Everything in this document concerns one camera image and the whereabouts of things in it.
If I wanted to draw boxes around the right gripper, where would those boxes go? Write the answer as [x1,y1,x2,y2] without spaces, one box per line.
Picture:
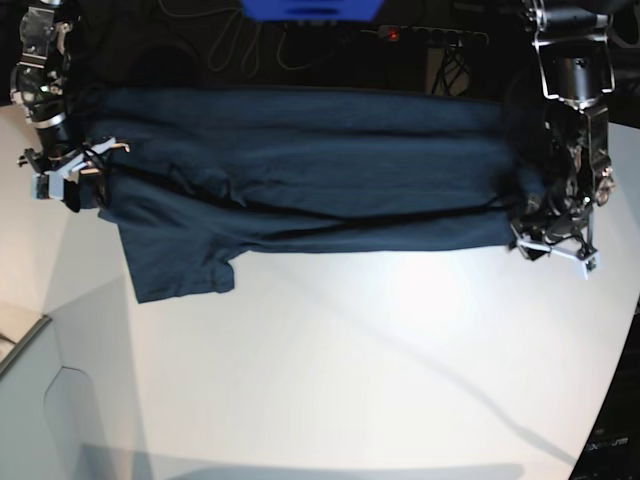
[17,130,131,213]

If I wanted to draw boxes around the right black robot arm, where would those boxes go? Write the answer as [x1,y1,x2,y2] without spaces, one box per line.
[9,1,130,212]

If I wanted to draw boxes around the black power strip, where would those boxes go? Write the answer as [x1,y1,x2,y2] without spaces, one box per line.
[375,25,490,48]

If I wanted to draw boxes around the dark blue t-shirt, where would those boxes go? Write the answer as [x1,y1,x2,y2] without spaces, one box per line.
[85,88,543,303]

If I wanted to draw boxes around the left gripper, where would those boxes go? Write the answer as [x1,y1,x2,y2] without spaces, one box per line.
[509,193,597,255]

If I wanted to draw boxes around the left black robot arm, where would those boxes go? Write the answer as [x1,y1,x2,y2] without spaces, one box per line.
[511,1,615,264]

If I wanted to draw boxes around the blue plastic box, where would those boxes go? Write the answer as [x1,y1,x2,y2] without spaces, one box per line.
[241,0,384,22]

